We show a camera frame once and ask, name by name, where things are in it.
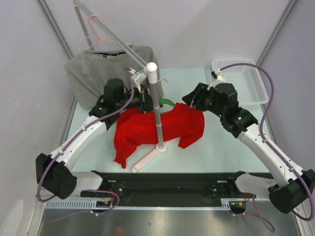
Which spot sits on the white clothes rack with poles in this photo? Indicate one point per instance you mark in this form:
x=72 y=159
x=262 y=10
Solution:
x=150 y=69

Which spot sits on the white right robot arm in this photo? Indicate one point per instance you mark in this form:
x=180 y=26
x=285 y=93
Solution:
x=290 y=184

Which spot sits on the pink wire hanger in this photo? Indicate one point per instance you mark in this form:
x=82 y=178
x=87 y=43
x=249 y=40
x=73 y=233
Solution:
x=98 y=38

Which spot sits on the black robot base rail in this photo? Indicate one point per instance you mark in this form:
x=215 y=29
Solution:
x=166 y=187

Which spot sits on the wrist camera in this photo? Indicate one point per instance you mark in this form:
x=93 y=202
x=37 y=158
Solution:
x=218 y=78
x=139 y=78

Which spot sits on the green plastic hanger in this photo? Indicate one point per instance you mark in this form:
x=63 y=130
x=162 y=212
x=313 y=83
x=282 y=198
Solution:
x=168 y=102

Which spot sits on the white slotted cable duct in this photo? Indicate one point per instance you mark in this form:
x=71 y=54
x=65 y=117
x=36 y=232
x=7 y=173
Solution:
x=102 y=205

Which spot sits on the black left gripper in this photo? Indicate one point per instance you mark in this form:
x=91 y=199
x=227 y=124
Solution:
x=146 y=103

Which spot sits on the red t shirt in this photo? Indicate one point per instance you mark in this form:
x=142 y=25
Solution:
x=135 y=128

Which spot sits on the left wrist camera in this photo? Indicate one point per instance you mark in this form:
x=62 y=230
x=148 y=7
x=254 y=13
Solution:
x=139 y=78

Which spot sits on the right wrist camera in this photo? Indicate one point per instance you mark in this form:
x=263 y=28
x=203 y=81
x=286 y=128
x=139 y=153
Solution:
x=218 y=78

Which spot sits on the grey t shirt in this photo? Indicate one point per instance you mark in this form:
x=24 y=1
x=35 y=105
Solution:
x=88 y=73

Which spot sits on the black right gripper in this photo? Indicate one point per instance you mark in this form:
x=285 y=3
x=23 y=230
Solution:
x=196 y=96

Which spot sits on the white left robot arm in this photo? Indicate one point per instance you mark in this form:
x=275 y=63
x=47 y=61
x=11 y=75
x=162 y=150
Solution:
x=54 y=171

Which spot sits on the white plastic basket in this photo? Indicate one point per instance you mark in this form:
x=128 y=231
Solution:
x=248 y=83

